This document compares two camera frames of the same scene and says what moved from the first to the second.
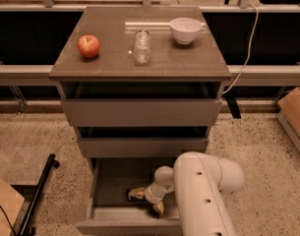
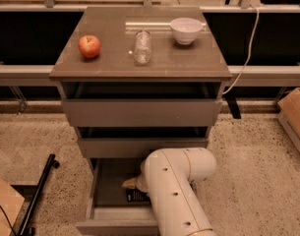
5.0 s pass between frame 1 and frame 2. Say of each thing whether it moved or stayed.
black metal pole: stayed
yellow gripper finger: moved
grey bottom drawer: stayed
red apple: stayed
